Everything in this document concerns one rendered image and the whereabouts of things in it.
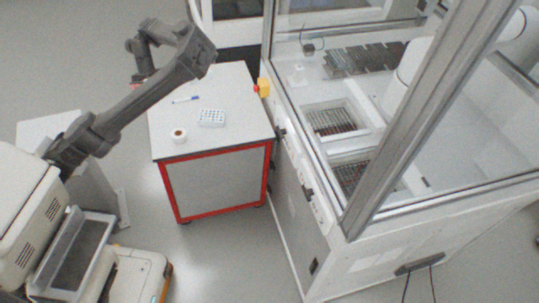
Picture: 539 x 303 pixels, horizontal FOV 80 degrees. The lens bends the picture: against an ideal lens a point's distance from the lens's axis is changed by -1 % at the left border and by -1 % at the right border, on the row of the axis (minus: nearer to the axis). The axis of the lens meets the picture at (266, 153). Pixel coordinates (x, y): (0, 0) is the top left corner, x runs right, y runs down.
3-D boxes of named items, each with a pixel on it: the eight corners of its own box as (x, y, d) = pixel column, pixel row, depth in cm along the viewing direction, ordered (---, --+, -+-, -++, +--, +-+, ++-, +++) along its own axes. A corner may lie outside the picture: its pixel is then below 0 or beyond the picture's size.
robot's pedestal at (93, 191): (80, 242, 195) (11, 169, 135) (77, 201, 211) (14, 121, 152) (130, 226, 203) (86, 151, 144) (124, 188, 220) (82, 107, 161)
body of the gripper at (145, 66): (131, 81, 108) (125, 58, 105) (147, 73, 117) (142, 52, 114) (148, 80, 107) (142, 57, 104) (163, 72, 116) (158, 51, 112)
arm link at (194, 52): (190, 39, 68) (221, 72, 74) (191, 14, 77) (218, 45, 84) (59, 144, 81) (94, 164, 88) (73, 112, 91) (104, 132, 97)
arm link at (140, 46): (131, 38, 103) (149, 35, 105) (125, 38, 108) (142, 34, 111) (137, 61, 106) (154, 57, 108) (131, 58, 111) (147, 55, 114)
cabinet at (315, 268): (302, 314, 178) (337, 263, 116) (253, 167, 238) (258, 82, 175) (445, 268, 200) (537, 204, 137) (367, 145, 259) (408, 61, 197)
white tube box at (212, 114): (198, 126, 158) (197, 120, 155) (200, 114, 163) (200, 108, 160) (223, 127, 158) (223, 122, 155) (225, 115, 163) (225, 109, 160)
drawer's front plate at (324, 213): (323, 236, 120) (329, 222, 111) (296, 173, 137) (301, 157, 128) (328, 235, 120) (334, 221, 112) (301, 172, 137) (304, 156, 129)
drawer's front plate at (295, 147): (295, 169, 138) (298, 153, 130) (274, 121, 155) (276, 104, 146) (298, 168, 139) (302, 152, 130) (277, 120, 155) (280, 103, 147)
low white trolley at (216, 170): (178, 232, 203) (152, 159, 144) (167, 156, 239) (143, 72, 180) (265, 211, 216) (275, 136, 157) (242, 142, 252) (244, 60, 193)
